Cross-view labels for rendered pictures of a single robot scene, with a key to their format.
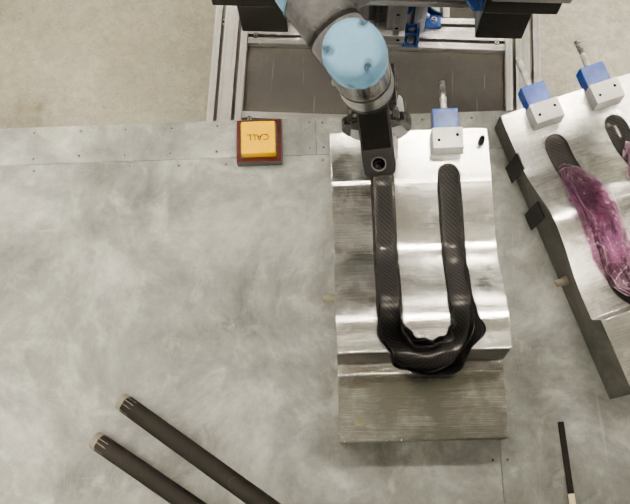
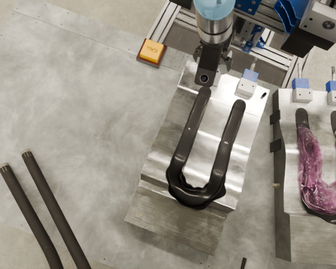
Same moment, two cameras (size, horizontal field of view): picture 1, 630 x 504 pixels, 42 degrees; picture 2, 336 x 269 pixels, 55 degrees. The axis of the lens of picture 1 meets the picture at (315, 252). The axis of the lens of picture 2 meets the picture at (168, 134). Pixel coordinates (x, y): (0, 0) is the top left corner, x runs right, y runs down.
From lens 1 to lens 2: 0.41 m
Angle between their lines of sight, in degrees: 2
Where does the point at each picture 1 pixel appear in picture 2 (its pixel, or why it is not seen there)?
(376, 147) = (206, 68)
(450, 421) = (186, 234)
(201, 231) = (104, 84)
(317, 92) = not seen: hidden behind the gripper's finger
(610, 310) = (296, 211)
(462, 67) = (265, 70)
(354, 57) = not seen: outside the picture
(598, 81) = not seen: outside the picture
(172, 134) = (111, 32)
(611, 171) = (325, 139)
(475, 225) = (242, 137)
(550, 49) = not seen: hidden behind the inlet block
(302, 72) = (192, 44)
